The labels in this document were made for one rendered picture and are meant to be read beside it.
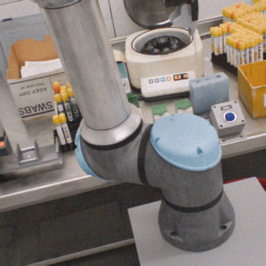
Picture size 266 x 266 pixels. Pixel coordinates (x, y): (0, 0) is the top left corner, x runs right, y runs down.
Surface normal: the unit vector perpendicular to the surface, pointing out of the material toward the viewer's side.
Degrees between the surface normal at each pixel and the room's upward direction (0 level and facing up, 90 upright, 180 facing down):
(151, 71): 90
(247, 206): 1
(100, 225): 0
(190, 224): 72
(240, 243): 1
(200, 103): 90
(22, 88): 94
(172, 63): 90
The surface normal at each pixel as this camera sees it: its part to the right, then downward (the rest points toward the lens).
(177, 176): -0.36, 0.59
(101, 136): -0.36, -0.01
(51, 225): -0.14, -0.80
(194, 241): -0.15, 0.32
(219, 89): 0.21, 0.55
